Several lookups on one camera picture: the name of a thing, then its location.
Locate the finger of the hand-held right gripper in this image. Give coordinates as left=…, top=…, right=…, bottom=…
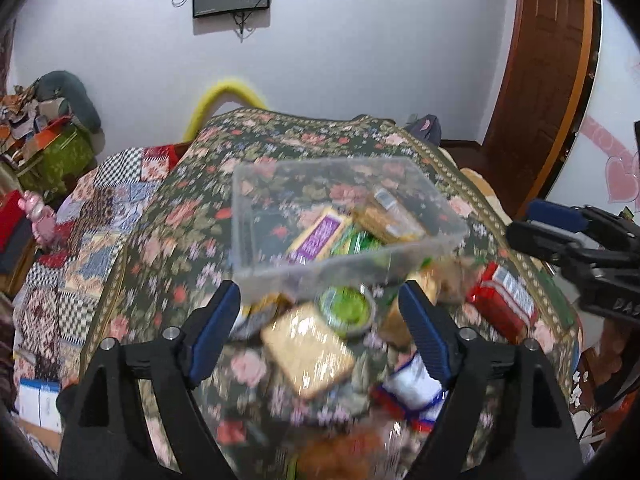
left=525, top=199, right=640, bottom=242
left=505, top=221, right=608, bottom=267

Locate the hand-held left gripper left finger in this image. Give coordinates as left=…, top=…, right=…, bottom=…
left=56, top=280, right=242, bottom=480

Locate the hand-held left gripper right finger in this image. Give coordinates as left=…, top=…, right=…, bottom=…
left=399, top=281, right=587, bottom=480

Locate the green round cup lid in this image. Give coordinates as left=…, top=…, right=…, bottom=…
left=318, top=285, right=376, bottom=339

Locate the clear cracker packet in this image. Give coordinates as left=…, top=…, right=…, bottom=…
left=260, top=304, right=357, bottom=401

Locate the clear plastic container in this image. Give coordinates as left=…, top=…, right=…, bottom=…
left=231, top=156, right=471, bottom=306

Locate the dark snack packet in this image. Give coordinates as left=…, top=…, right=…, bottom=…
left=231, top=292, right=296, bottom=341

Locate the white and blue snack packet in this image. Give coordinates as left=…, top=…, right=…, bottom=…
left=372, top=352, right=448, bottom=433

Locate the beige biscuit packet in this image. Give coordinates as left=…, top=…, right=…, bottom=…
left=382, top=257, right=483, bottom=348

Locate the red snack packet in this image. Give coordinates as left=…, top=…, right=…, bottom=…
left=466, top=261, right=540, bottom=346

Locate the floral tablecloth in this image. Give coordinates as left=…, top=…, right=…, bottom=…
left=82, top=109, right=585, bottom=480

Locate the green snack packet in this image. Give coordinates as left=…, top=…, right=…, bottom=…
left=327, top=224, right=386, bottom=258

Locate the golden biscuit packet grey label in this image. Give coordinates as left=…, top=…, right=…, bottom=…
left=352, top=187, right=431, bottom=245

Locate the purple snack packet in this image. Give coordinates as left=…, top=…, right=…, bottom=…
left=287, top=207, right=353, bottom=263

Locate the orange snack packet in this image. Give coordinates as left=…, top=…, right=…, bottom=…
left=295, top=427, right=396, bottom=480

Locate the wooden door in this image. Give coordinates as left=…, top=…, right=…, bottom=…
left=477, top=0, right=602, bottom=223

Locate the patchwork quilt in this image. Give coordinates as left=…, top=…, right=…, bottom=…
left=12, top=144, right=187, bottom=397

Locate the dark bag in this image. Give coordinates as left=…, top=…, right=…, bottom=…
left=404, top=114, right=444, bottom=146

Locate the white cardboard box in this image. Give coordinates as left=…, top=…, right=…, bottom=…
left=15, top=379, right=64, bottom=434

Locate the pink toy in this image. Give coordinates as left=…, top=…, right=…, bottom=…
left=17, top=191, right=59, bottom=249

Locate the green patterned box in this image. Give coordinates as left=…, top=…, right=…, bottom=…
left=14, top=122, right=97, bottom=197

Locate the yellow tube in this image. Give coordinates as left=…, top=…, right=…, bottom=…
left=182, top=77, right=271, bottom=143

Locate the grey cushion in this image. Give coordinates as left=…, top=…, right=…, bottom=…
left=35, top=71, right=104, bottom=134

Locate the pink heart wall decoration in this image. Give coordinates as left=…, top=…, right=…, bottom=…
left=579, top=115, right=640, bottom=212

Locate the black monitor cable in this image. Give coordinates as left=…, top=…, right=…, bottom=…
left=234, top=10, right=257, bottom=44

